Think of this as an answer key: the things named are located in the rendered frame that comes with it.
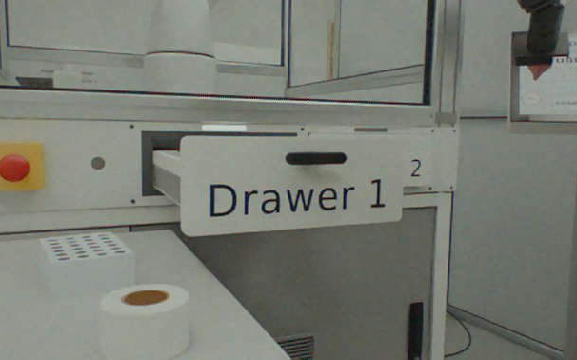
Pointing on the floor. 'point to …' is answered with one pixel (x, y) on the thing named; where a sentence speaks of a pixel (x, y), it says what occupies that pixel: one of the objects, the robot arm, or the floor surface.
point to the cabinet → (300, 273)
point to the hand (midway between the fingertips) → (535, 75)
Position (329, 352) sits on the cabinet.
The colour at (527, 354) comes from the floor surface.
